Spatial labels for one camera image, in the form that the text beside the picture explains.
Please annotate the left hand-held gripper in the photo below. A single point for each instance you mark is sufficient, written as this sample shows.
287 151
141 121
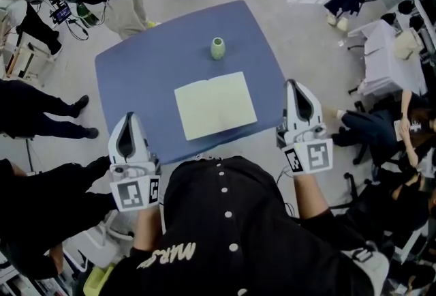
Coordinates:
134 190

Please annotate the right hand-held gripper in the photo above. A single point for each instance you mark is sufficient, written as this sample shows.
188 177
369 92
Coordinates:
315 155

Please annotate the cream notebook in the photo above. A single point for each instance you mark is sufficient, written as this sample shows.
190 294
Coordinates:
214 105

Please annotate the person's right forearm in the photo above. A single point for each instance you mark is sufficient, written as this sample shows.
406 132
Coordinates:
310 195

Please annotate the person's left forearm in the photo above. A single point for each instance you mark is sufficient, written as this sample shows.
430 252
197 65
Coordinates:
147 230

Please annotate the white chair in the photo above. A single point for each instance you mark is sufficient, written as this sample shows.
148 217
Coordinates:
102 240

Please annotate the table with white cloth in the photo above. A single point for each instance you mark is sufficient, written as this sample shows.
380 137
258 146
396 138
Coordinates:
388 62

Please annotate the black office chair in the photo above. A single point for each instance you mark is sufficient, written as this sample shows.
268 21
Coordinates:
366 199

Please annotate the green ceramic vase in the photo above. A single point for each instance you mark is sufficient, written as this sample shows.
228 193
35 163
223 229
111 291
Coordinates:
218 48

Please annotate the beige cloth bag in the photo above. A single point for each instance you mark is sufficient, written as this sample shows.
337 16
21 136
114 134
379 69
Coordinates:
407 45

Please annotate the yellow-green plastic container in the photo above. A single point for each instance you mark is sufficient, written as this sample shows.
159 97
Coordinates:
97 279

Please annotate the person's black buttoned shirt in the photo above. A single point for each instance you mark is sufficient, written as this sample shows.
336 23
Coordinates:
238 236

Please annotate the small black monitor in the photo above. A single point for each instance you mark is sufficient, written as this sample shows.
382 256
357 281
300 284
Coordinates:
61 12

